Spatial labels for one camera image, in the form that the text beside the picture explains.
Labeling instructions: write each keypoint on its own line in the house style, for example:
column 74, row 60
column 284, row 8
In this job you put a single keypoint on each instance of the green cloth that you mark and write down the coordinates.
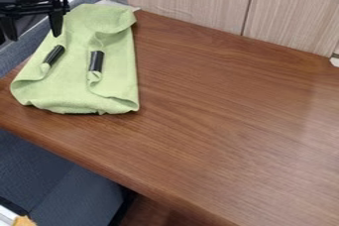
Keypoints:
column 84, row 68

